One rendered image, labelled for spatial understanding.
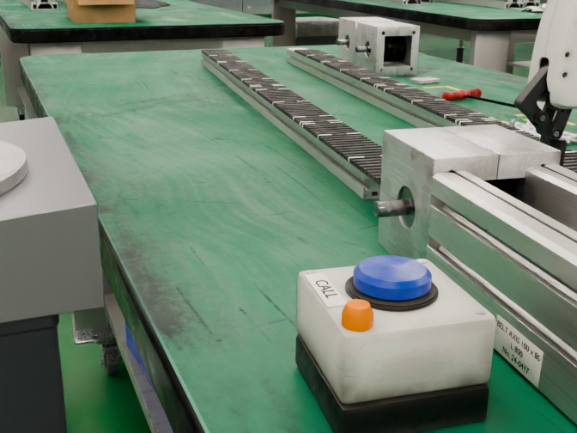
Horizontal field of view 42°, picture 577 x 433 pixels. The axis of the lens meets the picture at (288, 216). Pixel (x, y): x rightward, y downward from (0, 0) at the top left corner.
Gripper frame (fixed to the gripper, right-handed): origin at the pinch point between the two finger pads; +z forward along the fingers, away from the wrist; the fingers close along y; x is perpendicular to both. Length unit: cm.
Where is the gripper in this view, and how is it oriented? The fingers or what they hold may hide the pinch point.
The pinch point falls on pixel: (576, 156)
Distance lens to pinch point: 79.2
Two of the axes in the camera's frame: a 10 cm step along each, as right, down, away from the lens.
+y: -9.6, 0.8, -2.6
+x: 2.7, 3.2, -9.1
